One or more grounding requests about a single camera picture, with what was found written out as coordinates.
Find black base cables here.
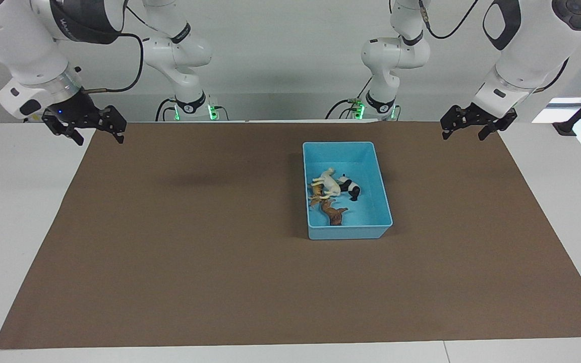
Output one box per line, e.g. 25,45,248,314
155,97,229,122
325,97,402,121

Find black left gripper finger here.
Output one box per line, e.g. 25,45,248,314
440,104,467,140
478,123,506,141

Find black white panda toy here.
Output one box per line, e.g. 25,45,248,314
338,174,362,202

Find brown lion toy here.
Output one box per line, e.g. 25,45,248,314
316,198,350,227

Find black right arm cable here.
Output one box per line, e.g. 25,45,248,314
83,32,145,94

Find orange tiger toy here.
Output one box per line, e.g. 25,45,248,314
309,184,327,209

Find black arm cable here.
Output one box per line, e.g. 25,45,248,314
417,0,480,40
83,32,145,94

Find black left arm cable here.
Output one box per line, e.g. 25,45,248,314
417,0,480,40

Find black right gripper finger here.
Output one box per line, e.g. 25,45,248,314
100,105,128,145
61,128,85,146

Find brown table mat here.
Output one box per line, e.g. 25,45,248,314
0,121,581,350

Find blue plastic storage box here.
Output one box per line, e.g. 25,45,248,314
303,142,393,240

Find cream camel toy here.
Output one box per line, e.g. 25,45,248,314
312,168,342,198

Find black right base cables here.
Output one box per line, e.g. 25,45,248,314
155,97,229,122

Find black left base cables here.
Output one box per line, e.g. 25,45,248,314
325,97,402,121

